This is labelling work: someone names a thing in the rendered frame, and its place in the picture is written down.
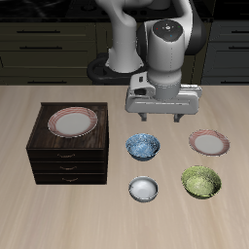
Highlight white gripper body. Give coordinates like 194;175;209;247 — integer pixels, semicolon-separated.
124;83;203;116

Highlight blue patterned bowl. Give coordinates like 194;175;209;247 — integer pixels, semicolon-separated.
124;132;161;162

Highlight red-rimmed white plate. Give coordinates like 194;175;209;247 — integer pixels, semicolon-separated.
47;106;99;139
188;128;231;158

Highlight green patterned bowl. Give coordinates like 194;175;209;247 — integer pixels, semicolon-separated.
180;164;223;200

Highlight small white bowl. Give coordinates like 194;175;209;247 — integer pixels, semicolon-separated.
127;175;160;203

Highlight dark wooden cabinet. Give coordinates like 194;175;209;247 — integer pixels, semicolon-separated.
25;101;110;186

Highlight dark kitchen cupboards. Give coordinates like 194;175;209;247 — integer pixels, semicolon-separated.
0;0;249;87

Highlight flat black base plate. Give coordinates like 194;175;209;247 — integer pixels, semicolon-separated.
86;52;151;82

